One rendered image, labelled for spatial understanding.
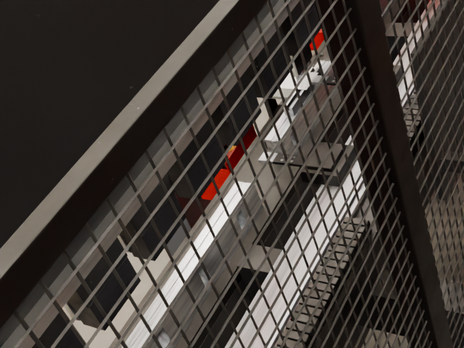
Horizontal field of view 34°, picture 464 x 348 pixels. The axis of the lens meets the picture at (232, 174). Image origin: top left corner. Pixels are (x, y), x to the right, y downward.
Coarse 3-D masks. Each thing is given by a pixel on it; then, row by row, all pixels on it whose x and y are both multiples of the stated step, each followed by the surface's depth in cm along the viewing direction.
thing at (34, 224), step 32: (224, 0) 62; (256, 0) 63; (192, 32) 59; (224, 32) 60; (192, 64) 57; (160, 96) 54; (128, 128) 52; (160, 128) 55; (96, 160) 50; (128, 160) 52; (64, 192) 49; (96, 192) 50; (32, 224) 47; (64, 224) 48; (0, 256) 46; (32, 256) 46; (0, 288) 44; (32, 288) 46; (0, 320) 44
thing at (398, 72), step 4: (396, 68) 218; (400, 68) 218; (396, 72) 216; (400, 72) 219; (316, 76) 231; (320, 76) 230; (328, 76) 229; (332, 76) 228; (396, 76) 216; (400, 76) 219; (312, 80) 230; (316, 80) 229; (328, 80) 227; (332, 80) 227; (396, 80) 217; (320, 84) 228; (328, 84) 227; (332, 84) 226
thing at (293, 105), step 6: (318, 72) 235; (312, 84) 232; (300, 90) 230; (306, 90) 229; (294, 96) 228; (300, 96) 227; (306, 96) 230; (288, 102) 226; (294, 102) 225; (288, 108) 225; (294, 108) 225; (294, 114) 225
